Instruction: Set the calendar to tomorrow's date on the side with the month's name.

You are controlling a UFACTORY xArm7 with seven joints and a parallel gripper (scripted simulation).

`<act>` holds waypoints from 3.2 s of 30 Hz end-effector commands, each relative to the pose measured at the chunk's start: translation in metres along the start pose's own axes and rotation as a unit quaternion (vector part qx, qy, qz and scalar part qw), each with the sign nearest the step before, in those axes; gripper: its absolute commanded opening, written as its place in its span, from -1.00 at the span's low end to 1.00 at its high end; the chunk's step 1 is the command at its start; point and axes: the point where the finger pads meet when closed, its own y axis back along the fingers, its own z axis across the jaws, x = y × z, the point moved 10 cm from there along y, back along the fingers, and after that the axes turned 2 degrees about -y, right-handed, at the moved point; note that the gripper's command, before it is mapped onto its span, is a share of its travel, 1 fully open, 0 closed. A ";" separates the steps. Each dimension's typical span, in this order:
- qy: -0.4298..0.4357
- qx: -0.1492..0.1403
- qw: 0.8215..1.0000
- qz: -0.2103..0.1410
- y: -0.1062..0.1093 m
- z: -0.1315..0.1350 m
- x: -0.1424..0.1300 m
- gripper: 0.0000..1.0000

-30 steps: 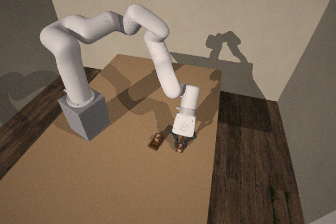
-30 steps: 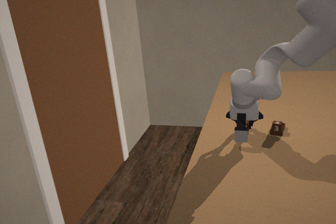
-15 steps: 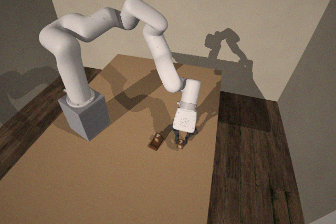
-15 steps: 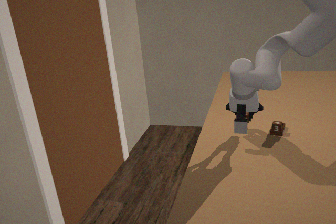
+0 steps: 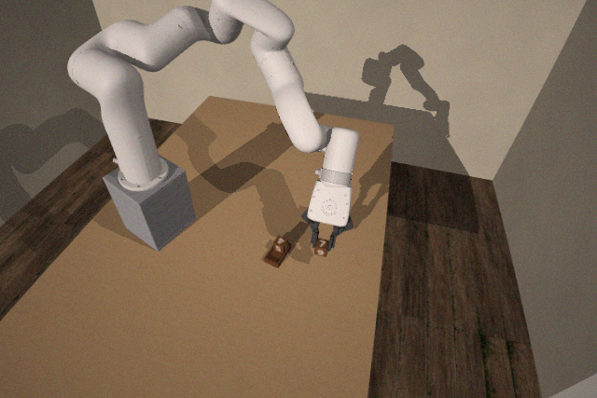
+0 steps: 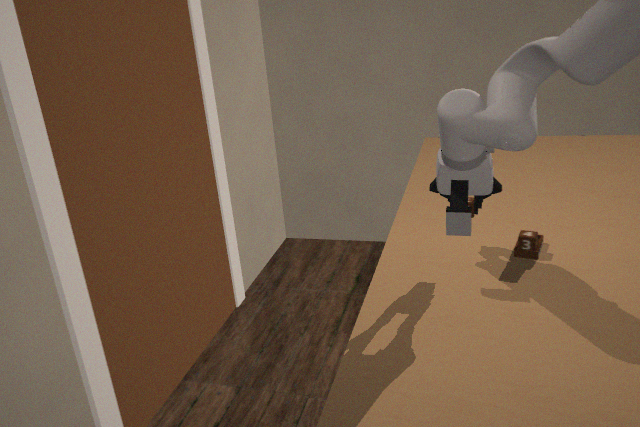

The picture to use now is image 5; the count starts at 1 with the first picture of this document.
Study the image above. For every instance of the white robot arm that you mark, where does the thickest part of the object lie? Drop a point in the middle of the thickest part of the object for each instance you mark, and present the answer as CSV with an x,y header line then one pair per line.
x,y
103,67

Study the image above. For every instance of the brown wooden number cube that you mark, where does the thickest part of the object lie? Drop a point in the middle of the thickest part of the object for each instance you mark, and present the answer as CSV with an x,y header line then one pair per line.
x,y
280,244
321,247

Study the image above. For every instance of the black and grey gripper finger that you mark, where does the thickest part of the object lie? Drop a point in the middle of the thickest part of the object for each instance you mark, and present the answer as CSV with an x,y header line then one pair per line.
x,y
313,225
338,230

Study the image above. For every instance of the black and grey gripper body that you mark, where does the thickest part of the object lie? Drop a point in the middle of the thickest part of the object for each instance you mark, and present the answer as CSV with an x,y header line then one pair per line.
x,y
330,203

